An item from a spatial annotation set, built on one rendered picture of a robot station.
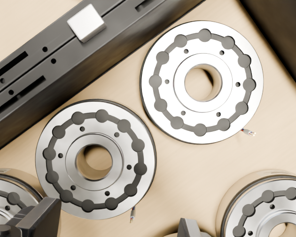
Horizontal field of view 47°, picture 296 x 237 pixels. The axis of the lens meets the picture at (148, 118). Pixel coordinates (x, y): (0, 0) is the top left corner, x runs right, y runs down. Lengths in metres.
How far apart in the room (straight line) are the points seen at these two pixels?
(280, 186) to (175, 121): 0.10
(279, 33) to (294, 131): 0.09
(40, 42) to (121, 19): 0.05
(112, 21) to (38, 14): 0.13
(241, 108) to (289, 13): 0.08
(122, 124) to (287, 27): 0.15
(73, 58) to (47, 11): 0.12
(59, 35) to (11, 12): 0.13
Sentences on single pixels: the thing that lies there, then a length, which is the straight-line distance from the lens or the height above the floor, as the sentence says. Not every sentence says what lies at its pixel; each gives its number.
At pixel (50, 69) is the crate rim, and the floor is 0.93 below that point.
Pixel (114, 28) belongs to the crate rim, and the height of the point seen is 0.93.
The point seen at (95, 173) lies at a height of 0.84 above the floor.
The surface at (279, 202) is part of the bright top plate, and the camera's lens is 0.31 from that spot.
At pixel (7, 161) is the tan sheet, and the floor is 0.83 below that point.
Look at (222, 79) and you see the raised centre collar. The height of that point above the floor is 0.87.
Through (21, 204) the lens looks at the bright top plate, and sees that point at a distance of 0.32.
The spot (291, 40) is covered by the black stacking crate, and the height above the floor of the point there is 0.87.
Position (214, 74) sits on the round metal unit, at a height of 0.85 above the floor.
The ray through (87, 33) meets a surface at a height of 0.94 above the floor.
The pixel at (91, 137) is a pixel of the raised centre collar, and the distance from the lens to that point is 0.28.
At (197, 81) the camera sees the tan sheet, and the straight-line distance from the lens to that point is 0.31.
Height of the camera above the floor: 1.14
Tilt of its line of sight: 86 degrees down
